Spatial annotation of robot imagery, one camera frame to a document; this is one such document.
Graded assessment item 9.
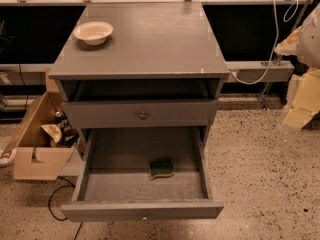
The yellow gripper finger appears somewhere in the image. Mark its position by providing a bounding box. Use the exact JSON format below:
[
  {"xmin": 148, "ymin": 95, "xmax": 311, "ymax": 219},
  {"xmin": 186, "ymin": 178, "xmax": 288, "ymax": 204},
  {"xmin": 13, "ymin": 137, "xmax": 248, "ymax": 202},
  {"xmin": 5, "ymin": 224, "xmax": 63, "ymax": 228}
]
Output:
[
  {"xmin": 274, "ymin": 27, "xmax": 301, "ymax": 56},
  {"xmin": 282, "ymin": 68, "xmax": 320, "ymax": 129}
]

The open grey middle drawer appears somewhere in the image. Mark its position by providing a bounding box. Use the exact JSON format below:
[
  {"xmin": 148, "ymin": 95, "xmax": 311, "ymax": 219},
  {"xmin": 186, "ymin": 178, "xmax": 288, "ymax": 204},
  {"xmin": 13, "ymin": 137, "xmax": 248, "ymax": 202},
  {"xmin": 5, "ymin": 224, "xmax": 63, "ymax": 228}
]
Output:
[{"xmin": 61, "ymin": 127, "xmax": 224, "ymax": 222}]

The grey metal rail beam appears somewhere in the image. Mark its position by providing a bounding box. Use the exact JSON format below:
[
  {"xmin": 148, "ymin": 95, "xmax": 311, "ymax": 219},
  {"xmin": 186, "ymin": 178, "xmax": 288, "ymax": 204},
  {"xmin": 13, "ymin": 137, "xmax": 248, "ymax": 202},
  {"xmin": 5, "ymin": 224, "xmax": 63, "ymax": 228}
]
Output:
[{"xmin": 226, "ymin": 61, "xmax": 294, "ymax": 82}]

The closed grey top drawer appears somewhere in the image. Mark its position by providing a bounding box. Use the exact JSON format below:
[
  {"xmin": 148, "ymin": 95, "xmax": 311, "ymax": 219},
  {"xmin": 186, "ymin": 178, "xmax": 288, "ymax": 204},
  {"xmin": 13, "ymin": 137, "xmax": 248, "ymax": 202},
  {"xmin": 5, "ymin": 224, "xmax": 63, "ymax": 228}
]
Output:
[{"xmin": 62, "ymin": 100, "xmax": 216, "ymax": 129}]

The crumpled snack bag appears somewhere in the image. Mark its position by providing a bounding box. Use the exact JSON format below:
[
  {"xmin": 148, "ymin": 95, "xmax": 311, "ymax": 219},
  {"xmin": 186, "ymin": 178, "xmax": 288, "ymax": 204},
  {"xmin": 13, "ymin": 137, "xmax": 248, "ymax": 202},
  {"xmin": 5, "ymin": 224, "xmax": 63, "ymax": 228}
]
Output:
[{"xmin": 41, "ymin": 111, "xmax": 79, "ymax": 147}]

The black floor cable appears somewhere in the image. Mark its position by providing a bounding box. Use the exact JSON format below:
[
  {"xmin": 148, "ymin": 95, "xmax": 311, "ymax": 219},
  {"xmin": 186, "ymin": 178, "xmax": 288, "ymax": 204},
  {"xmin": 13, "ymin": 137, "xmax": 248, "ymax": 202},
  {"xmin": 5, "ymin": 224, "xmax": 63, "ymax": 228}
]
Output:
[{"xmin": 47, "ymin": 176, "xmax": 84, "ymax": 240}]

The green yellow sponge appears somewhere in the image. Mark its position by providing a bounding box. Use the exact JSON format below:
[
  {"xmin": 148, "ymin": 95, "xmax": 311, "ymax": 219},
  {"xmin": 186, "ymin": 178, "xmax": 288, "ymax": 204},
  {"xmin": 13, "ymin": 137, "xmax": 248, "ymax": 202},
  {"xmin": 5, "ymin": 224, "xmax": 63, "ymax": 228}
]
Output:
[{"xmin": 148, "ymin": 158, "xmax": 175, "ymax": 180}]

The metal tripod stand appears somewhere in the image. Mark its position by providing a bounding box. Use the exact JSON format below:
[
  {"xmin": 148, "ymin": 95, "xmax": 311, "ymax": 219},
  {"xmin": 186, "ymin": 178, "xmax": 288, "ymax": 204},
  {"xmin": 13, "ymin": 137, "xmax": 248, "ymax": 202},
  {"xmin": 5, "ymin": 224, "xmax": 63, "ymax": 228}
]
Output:
[{"xmin": 258, "ymin": 0, "xmax": 319, "ymax": 111}]

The white red shoe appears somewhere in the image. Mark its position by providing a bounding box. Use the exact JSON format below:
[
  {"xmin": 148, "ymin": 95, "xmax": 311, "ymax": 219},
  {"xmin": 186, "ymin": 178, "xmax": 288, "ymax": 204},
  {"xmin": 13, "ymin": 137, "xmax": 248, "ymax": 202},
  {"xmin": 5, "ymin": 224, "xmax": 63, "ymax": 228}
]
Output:
[{"xmin": 0, "ymin": 149, "xmax": 16, "ymax": 168}]

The grey wooden drawer cabinet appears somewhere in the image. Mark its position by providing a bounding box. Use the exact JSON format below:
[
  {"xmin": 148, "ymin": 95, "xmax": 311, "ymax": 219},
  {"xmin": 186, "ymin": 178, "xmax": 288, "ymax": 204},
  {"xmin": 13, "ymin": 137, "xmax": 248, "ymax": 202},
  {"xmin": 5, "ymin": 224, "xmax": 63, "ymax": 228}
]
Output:
[{"xmin": 49, "ymin": 3, "xmax": 228, "ymax": 147}]

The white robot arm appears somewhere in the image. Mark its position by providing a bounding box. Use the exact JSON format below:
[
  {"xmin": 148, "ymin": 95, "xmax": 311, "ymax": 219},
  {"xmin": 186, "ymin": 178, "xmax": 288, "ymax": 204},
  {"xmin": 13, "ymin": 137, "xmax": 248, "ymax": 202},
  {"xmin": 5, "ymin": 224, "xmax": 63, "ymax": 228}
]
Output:
[{"xmin": 275, "ymin": 5, "xmax": 320, "ymax": 129}]

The brown cardboard box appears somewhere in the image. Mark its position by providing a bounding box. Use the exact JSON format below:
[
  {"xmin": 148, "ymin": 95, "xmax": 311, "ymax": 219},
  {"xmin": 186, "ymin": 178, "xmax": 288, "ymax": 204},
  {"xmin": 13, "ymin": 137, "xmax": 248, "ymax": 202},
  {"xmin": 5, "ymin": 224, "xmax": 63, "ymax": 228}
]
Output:
[{"xmin": 2, "ymin": 77, "xmax": 80, "ymax": 180}]

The white ceramic bowl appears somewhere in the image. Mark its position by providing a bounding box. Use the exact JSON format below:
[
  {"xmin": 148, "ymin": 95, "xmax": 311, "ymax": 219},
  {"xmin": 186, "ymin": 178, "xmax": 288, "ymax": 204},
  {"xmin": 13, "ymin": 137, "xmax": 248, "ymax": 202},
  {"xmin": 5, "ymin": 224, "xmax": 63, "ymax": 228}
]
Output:
[{"xmin": 73, "ymin": 21, "xmax": 113, "ymax": 46}]

